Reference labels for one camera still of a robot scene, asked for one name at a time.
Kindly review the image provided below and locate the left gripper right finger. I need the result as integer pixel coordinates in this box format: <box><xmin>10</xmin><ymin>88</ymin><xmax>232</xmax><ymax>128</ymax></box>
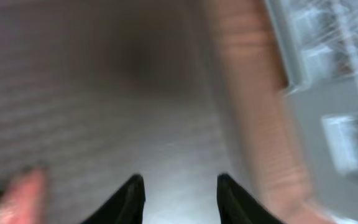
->
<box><xmin>217</xmin><ymin>173</ymin><xmax>283</xmax><ymax>224</ymax></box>

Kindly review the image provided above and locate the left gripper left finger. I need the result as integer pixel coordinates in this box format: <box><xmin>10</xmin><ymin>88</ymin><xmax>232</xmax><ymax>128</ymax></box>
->
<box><xmin>81</xmin><ymin>174</ymin><xmax>146</xmax><ymax>224</ymax></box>

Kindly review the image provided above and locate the orange carrot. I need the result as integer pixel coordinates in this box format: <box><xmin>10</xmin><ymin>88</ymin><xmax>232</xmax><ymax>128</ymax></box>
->
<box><xmin>0</xmin><ymin>168</ymin><xmax>47</xmax><ymax>224</ymax></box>

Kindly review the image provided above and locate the grey dishwasher rack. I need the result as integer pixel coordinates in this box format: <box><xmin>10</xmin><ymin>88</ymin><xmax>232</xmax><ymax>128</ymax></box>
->
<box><xmin>266</xmin><ymin>0</ymin><xmax>358</xmax><ymax>223</ymax></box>

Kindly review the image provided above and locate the brown serving tray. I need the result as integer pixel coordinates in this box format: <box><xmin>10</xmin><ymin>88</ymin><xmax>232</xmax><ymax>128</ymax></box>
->
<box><xmin>0</xmin><ymin>1</ymin><xmax>249</xmax><ymax>223</ymax></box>

